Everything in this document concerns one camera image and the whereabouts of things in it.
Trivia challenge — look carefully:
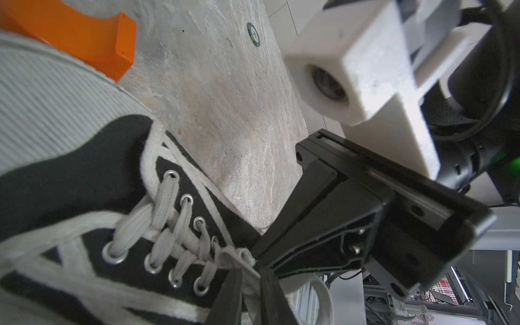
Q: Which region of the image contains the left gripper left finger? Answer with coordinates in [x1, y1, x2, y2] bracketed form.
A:
[204, 269, 242, 325]

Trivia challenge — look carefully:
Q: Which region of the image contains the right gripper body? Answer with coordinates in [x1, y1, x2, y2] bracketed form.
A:
[296, 131, 496, 300]

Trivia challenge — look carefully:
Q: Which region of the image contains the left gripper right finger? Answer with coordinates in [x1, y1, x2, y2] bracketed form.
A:
[260, 268, 299, 325]

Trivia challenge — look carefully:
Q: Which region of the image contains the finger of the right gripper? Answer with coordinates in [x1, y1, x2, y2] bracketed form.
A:
[257, 179, 386, 278]
[251, 160, 339, 260]

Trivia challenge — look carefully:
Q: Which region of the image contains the black canvas sneaker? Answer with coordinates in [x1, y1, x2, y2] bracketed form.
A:
[0, 30, 334, 325]

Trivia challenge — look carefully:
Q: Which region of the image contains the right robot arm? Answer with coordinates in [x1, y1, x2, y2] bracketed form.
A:
[252, 1, 519, 300]

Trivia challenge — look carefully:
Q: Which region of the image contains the orange plastic clip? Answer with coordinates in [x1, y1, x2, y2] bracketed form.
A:
[1, 1, 138, 82]

